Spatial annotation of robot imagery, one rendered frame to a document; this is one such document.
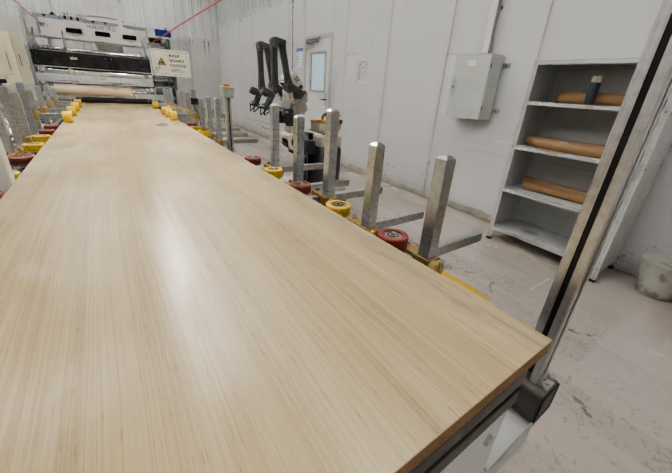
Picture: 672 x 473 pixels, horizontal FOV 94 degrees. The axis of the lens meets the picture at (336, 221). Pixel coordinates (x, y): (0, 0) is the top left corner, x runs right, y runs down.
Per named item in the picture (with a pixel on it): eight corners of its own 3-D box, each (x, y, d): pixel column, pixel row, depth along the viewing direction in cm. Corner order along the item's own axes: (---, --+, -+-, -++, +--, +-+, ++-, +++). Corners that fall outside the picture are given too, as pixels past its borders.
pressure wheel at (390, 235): (408, 273, 84) (415, 234, 80) (388, 282, 80) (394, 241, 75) (387, 260, 90) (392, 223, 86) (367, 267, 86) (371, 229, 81)
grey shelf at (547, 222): (509, 228, 330) (558, 66, 271) (614, 268, 263) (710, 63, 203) (485, 237, 306) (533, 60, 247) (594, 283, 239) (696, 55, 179)
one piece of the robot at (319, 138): (318, 181, 394) (320, 111, 362) (339, 193, 351) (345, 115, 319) (293, 183, 378) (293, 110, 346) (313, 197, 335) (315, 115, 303)
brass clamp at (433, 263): (407, 254, 96) (410, 239, 94) (443, 275, 86) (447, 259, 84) (393, 259, 93) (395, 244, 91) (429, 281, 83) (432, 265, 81)
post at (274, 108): (277, 198, 169) (276, 103, 151) (280, 200, 166) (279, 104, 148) (271, 199, 167) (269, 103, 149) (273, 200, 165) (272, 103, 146)
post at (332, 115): (327, 229, 131) (334, 108, 112) (332, 232, 128) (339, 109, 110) (320, 231, 129) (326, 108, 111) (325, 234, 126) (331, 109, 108)
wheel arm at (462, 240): (471, 239, 109) (474, 228, 107) (480, 243, 106) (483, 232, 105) (377, 271, 86) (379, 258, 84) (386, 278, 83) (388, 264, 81)
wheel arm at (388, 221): (416, 217, 128) (418, 207, 126) (423, 220, 126) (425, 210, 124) (328, 239, 105) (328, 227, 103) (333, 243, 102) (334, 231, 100)
